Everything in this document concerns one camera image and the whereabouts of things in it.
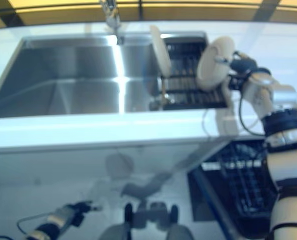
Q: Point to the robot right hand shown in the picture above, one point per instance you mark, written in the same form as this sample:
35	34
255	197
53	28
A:
243	65

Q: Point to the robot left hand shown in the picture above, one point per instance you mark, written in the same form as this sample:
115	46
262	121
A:
82	207

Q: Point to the cream round plate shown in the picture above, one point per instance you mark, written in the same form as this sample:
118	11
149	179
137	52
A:
161	51
212	71

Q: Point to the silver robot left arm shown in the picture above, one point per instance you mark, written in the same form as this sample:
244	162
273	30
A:
51	223

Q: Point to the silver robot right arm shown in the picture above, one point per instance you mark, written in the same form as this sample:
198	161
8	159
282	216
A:
283	120

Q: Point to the black dishwasher door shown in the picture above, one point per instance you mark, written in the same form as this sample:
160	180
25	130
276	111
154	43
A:
201	200

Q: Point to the grey robot left leg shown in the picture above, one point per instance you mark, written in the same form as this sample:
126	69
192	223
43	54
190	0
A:
118	232

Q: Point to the black robot left foot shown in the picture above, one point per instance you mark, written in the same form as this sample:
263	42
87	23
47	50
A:
128	213

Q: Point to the white cabinet door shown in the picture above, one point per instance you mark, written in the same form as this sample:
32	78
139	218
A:
51	165
168	157

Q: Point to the black and steel dish rack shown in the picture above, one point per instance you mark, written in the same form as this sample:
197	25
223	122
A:
186	97

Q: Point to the stainless steel sink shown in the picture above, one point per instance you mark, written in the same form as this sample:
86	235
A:
76	75

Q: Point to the chrome kitchen faucet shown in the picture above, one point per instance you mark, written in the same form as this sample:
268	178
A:
112	15

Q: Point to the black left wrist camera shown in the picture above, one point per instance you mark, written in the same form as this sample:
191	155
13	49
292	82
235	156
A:
79	219

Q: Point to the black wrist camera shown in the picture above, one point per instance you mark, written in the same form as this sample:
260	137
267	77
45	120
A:
236	82
79	219

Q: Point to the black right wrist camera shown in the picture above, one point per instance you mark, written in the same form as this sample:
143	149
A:
236	82

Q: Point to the yellow window with dark frame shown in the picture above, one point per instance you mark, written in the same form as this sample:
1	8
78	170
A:
188	8

